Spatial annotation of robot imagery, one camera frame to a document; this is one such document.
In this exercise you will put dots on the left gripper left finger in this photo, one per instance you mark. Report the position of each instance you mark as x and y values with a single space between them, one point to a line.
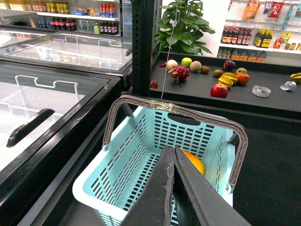
154 205

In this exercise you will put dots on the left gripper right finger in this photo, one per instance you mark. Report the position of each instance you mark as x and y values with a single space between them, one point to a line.
197 203

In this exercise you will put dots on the yellow mango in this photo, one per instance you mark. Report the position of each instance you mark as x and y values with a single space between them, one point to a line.
196 162

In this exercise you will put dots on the grey basket handle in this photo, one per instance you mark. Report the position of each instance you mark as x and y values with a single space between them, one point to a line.
219 143

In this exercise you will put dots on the red green mango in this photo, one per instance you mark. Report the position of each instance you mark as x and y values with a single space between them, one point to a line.
241 70

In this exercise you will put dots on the red apple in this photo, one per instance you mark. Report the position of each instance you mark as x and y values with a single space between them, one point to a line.
219 90

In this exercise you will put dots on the black display tray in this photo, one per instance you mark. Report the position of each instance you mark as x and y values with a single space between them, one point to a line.
247 87

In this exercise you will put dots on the small dark red fruit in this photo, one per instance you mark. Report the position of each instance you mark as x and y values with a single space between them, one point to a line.
153 84

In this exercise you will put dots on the yellow starfruit front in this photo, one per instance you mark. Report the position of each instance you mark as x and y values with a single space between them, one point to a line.
225 80

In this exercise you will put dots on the yellow starfruit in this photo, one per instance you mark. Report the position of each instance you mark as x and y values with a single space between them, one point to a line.
225 80
232 77
296 77

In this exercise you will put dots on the yellow starfruit behind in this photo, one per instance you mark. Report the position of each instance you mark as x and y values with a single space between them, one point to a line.
232 77

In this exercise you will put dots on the pink dragon fruit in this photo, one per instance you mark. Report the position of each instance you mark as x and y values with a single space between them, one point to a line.
179 73

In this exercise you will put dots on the brown kiwi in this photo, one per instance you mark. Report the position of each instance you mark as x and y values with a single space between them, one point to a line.
205 69
218 73

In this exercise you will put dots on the orange persimmon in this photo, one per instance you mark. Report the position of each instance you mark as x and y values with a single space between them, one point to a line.
243 78

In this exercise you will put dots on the pale peach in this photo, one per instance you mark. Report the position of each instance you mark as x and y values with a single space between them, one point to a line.
195 66

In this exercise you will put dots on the near glass top freezer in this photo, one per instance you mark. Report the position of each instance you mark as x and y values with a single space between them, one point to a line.
45 116

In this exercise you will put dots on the glass freezer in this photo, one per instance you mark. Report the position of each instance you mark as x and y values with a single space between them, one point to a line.
45 116
69 50

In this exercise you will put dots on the white round fruit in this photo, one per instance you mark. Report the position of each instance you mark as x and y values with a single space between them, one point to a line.
171 64

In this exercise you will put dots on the dark purple fruit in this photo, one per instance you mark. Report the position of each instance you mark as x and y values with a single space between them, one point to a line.
229 64

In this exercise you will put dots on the green apple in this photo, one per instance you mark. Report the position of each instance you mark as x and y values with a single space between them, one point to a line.
186 61

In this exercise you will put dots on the yellow starfruit far right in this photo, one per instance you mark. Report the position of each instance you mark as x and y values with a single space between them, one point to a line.
296 77

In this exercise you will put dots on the green potted plant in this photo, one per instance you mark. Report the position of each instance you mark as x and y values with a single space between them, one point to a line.
182 26

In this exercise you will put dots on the black metal rack post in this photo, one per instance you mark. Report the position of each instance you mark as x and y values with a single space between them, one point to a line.
145 13

